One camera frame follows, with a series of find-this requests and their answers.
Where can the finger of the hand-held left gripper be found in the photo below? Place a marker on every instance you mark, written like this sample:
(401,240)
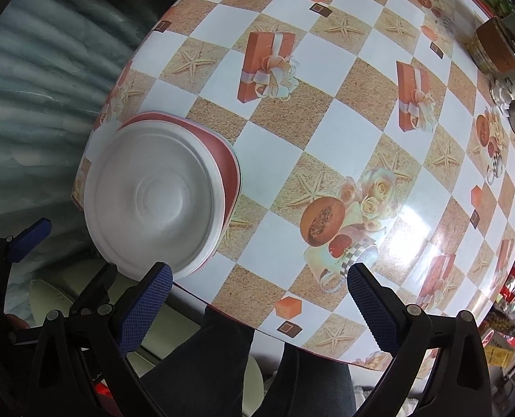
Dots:
(99,284)
(31,239)

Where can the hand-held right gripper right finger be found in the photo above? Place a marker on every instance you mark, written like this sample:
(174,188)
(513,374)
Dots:
(370,308)

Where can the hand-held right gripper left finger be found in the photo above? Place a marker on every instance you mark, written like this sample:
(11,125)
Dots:
(146,308)

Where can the white foam bowl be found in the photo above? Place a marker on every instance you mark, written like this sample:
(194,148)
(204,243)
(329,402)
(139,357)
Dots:
(153,200)

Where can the pink plastic plate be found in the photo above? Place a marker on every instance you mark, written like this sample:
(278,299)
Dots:
(227,165)

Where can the cream stool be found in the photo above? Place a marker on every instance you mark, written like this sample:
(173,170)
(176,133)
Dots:
(183,325)

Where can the person's dark trousers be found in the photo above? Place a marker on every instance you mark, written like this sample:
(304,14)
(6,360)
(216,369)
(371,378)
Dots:
(240,378)

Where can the shelf of colourful packets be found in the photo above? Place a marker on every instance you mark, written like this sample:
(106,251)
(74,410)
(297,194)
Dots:
(509,312)

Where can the grey-green pleated cloth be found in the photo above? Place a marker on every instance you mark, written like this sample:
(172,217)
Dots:
(44,95)

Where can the checkered printed tablecloth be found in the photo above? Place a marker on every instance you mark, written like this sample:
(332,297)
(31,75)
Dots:
(348,139)

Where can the round brown tin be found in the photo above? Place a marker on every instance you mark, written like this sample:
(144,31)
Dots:
(496,47)

